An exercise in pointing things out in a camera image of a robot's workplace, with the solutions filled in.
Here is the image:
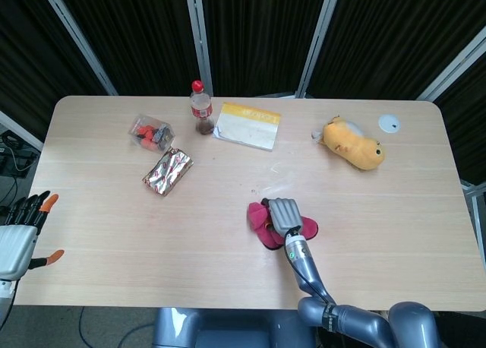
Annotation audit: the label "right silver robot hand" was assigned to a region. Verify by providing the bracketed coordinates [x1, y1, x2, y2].
[260, 197, 304, 236]

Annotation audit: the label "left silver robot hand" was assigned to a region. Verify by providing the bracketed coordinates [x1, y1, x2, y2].
[0, 190, 65, 282]

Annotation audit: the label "pink microfibre cloth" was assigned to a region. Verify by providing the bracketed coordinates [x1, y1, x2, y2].
[247, 200, 319, 250]

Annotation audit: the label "yellow and white notepad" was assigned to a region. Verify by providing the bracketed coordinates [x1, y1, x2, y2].
[212, 102, 282, 151]

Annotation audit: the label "yellow plush toy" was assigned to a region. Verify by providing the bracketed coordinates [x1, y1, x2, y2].
[311, 115, 386, 172]

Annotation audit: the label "silver foil snack packet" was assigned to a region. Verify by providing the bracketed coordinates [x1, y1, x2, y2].
[142, 147, 195, 196]

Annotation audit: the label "grey robot torso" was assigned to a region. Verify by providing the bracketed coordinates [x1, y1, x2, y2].
[151, 307, 317, 348]

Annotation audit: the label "cola bottle with red cap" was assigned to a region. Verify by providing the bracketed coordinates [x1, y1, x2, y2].
[189, 80, 216, 136]

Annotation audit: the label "clear plastic box orange items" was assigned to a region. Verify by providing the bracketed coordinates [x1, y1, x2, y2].
[128, 113, 176, 151]

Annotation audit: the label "black pleated curtain panel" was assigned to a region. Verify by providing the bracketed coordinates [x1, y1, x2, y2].
[432, 47, 486, 186]
[52, 0, 203, 97]
[306, 0, 486, 100]
[0, 0, 112, 141]
[200, 0, 328, 98]

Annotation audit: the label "black floor cable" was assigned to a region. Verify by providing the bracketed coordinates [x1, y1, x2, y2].
[0, 131, 39, 209]

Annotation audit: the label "grey partition frame post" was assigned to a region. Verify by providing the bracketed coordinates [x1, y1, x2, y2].
[460, 179, 486, 313]
[415, 27, 486, 102]
[36, 0, 119, 96]
[0, 110, 44, 152]
[184, 0, 214, 97]
[295, 0, 343, 99]

